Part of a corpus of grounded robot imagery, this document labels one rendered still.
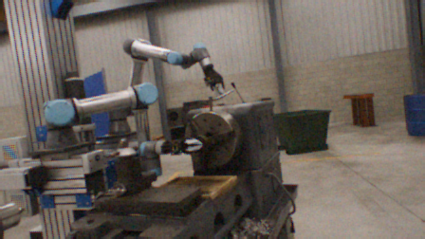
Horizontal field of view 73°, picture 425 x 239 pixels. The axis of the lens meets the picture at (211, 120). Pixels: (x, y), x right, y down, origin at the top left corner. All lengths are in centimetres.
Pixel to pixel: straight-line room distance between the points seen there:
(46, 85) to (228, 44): 1040
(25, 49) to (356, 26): 1166
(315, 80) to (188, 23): 553
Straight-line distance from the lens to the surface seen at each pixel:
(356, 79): 1226
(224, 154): 157
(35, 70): 193
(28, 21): 199
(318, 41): 1214
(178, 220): 99
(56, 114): 145
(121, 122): 198
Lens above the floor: 127
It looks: 3 degrees down
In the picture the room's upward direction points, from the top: 7 degrees counter-clockwise
